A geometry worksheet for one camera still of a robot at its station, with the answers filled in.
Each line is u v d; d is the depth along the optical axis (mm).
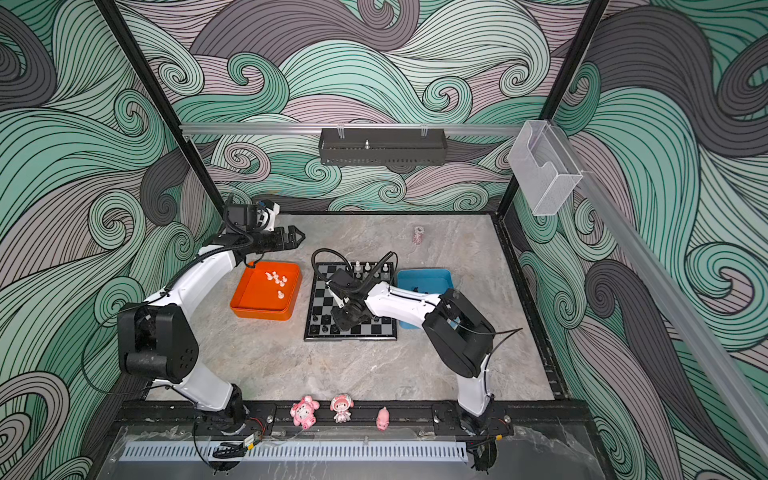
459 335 470
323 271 670
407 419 744
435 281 1014
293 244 793
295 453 760
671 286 528
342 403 729
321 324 877
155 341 444
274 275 988
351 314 727
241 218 672
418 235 1069
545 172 756
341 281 697
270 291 978
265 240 757
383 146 967
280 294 949
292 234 797
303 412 713
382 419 724
